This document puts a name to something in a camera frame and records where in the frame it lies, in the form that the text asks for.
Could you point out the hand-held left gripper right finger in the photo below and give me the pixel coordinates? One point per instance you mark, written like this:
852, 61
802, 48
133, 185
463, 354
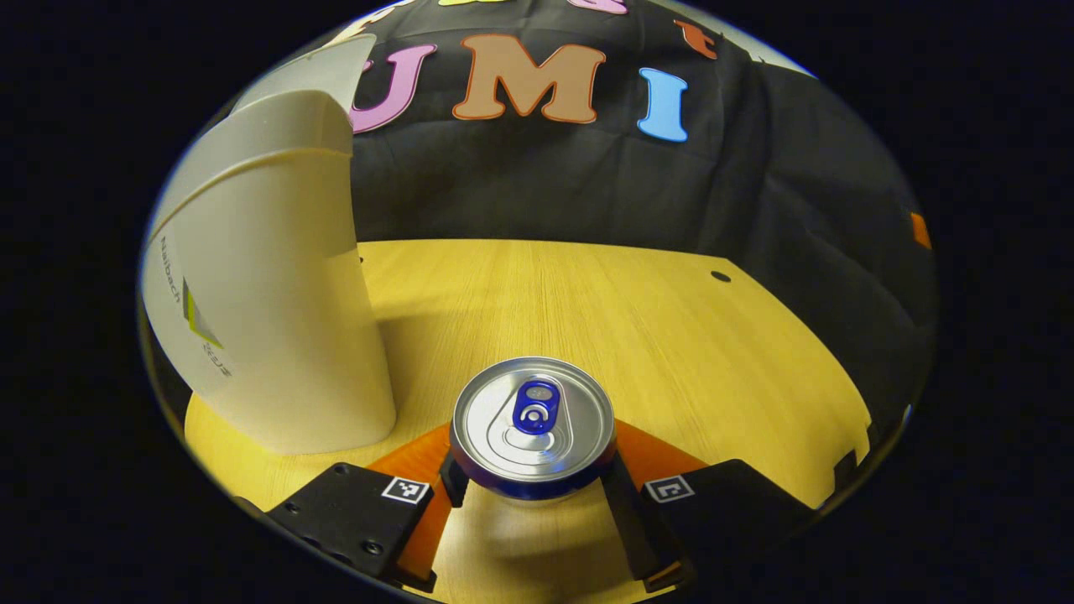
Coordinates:
633, 528

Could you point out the silver blue pop can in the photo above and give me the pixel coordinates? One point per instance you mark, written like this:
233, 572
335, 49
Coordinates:
495, 428

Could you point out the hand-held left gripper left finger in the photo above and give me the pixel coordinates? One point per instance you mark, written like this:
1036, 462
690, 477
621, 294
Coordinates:
344, 512

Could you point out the white desktop garbage bin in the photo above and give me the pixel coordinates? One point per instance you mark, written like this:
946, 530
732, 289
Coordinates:
277, 294

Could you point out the black backdrop cloth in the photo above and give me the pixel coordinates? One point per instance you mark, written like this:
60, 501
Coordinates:
545, 184

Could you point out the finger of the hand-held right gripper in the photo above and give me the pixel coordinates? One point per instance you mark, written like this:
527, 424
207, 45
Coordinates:
922, 231

